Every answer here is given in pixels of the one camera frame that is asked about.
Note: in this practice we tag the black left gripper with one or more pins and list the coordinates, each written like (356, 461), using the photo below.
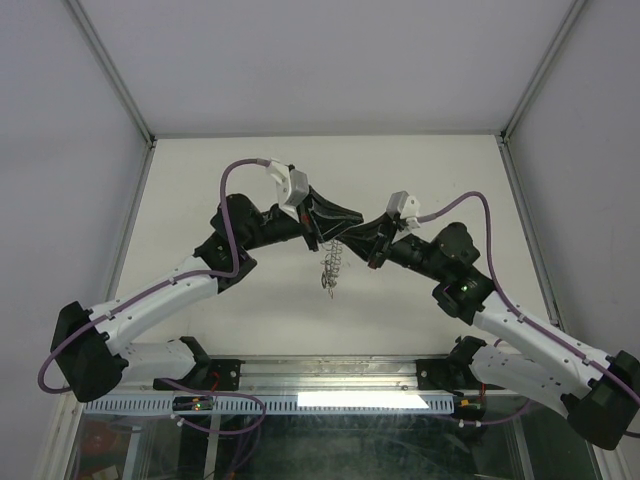
(321, 220)

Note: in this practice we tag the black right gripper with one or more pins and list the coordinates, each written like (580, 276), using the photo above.
(375, 250)

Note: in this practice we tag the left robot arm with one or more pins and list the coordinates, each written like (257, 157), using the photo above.
(92, 346)

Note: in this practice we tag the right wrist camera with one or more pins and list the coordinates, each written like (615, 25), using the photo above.
(405, 208)

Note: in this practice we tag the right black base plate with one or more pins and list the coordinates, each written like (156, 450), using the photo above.
(440, 374)

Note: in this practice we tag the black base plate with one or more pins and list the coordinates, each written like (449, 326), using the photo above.
(440, 374)
(208, 374)

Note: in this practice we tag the aluminium mounting rail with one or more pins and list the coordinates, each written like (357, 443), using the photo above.
(325, 370)

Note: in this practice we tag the white slotted cable duct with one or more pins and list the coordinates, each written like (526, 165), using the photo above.
(305, 403)

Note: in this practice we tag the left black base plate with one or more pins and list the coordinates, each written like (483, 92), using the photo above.
(208, 374)

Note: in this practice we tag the left aluminium frame post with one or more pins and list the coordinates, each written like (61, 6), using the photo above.
(104, 60)

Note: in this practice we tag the aluminium frame post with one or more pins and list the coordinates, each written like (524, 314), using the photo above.
(545, 66)
(104, 60)

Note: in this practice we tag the right aluminium frame post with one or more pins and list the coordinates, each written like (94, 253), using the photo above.
(545, 66)

